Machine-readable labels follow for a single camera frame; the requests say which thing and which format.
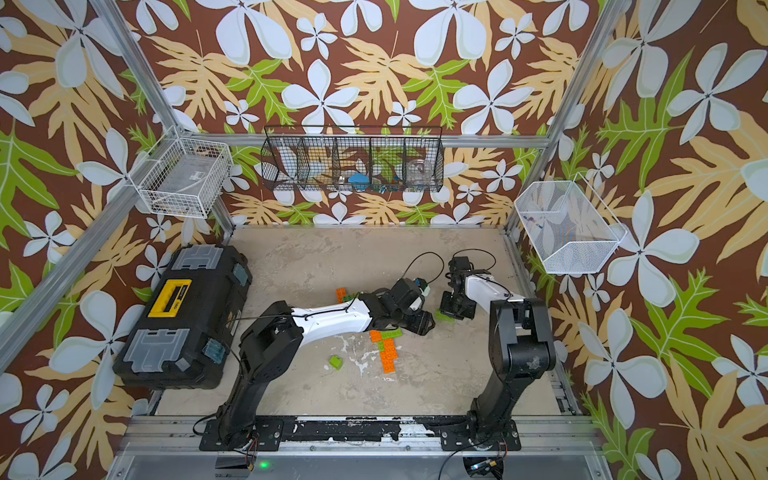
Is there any small lime brick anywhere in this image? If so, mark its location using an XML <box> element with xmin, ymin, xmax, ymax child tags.
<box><xmin>329</xmin><ymin>355</ymin><xmax>343</xmax><ymax>370</ymax></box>

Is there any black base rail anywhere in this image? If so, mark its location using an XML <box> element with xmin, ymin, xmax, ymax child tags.
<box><xmin>248</xmin><ymin>414</ymin><xmax>521</xmax><ymax>452</ymax></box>

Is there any white wire basket left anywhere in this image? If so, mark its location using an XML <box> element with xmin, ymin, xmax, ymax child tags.
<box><xmin>132</xmin><ymin>129</ymin><xmax>233</xmax><ymax>219</ymax></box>

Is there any blue object in basket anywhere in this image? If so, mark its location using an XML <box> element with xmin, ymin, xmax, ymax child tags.
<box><xmin>348</xmin><ymin>173</ymin><xmax>370</xmax><ymax>192</ymax></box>

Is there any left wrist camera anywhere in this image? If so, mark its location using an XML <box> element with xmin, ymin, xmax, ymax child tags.
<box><xmin>414</xmin><ymin>278</ymin><xmax>430</xmax><ymax>297</ymax></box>

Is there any black yellow toolbox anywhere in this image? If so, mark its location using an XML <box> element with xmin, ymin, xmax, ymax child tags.
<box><xmin>113</xmin><ymin>245</ymin><xmax>253</xmax><ymax>390</ymax></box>

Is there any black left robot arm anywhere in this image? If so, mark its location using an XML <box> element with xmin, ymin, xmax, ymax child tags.
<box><xmin>200</xmin><ymin>278</ymin><xmax>435</xmax><ymax>451</ymax></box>

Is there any black wire basket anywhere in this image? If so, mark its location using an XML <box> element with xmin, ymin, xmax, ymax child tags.
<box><xmin>259</xmin><ymin>125</ymin><xmax>445</xmax><ymax>193</ymax></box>

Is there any white mesh basket right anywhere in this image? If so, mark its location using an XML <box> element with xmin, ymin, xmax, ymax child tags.
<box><xmin>514</xmin><ymin>180</ymin><xmax>628</xmax><ymax>276</ymax></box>

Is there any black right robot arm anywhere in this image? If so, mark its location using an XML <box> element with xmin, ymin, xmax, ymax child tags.
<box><xmin>439</xmin><ymin>256</ymin><xmax>556</xmax><ymax>451</ymax></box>

